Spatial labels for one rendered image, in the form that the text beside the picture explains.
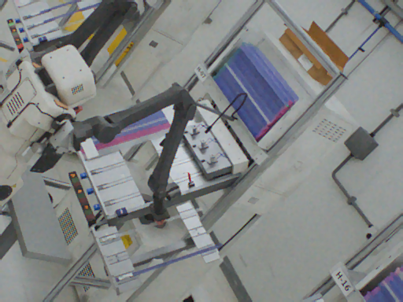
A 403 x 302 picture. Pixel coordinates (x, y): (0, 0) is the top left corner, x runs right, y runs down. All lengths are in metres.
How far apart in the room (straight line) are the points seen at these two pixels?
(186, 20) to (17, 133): 2.13
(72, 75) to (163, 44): 2.04
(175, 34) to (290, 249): 1.72
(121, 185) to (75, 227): 0.68
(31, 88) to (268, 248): 2.82
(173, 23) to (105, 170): 1.42
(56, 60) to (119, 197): 0.93
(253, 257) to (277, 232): 0.28
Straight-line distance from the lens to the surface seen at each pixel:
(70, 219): 4.01
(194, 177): 3.39
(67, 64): 2.65
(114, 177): 3.41
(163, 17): 4.46
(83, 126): 2.58
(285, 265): 4.92
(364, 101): 4.87
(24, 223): 3.05
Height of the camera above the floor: 2.33
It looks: 23 degrees down
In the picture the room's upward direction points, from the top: 41 degrees clockwise
